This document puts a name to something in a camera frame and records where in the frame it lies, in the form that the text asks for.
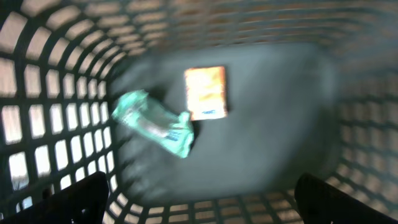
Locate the teal snack packet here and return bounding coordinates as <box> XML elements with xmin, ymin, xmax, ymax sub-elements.
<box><xmin>112</xmin><ymin>90</ymin><xmax>194</xmax><ymax>159</ymax></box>

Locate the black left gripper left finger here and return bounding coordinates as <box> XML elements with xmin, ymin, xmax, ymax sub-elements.
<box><xmin>1</xmin><ymin>171</ymin><xmax>109</xmax><ymax>224</ymax></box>

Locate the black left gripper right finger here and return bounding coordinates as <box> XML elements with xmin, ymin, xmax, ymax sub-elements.
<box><xmin>294</xmin><ymin>173</ymin><xmax>397</xmax><ymax>224</ymax></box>

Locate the small orange snack packet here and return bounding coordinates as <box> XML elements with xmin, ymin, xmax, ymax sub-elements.
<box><xmin>184</xmin><ymin>66</ymin><xmax>228</xmax><ymax>121</ymax></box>

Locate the dark grey plastic basket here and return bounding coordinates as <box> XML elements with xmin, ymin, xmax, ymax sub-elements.
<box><xmin>1</xmin><ymin>0</ymin><xmax>397</xmax><ymax>223</ymax></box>

